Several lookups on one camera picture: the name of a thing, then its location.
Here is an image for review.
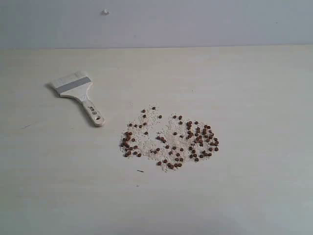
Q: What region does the white wall plug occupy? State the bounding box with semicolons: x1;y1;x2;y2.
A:
101;9;110;16

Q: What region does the pile of beans and rice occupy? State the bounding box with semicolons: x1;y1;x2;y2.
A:
119;105;220;171

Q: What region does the wide wooden paint brush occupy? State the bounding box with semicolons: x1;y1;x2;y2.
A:
45;71;105;127

